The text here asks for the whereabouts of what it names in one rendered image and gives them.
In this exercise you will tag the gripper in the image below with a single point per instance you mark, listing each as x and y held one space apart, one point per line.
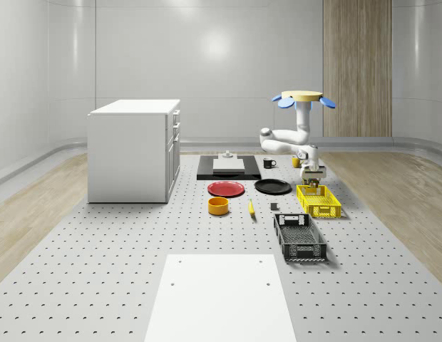
313 172

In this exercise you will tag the flat-sided can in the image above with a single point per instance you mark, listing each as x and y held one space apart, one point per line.
313 185

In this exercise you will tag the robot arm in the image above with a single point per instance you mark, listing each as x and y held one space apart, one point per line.
285 137

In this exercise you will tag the yellow mug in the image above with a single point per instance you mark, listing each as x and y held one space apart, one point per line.
296 163

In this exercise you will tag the yellow basket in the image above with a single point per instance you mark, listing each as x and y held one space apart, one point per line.
321 210

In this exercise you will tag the black plate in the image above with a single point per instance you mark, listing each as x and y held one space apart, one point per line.
272 186

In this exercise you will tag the black mug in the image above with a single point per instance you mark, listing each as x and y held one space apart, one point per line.
268 163

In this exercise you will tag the grey cube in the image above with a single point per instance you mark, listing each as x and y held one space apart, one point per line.
274 206

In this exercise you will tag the dark grey basket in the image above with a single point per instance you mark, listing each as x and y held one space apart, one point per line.
299 235

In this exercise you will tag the banana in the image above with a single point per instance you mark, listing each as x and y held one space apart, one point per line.
251 209

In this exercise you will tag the red plate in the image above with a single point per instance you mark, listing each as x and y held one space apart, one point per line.
226 189

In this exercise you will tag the yellow bowl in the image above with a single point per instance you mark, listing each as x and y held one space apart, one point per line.
218 208

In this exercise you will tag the black stove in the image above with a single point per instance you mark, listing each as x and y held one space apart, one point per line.
206 169

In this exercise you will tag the white board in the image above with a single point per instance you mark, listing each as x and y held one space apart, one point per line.
221 299

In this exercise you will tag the white cabinet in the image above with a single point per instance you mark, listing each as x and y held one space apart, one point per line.
128 156

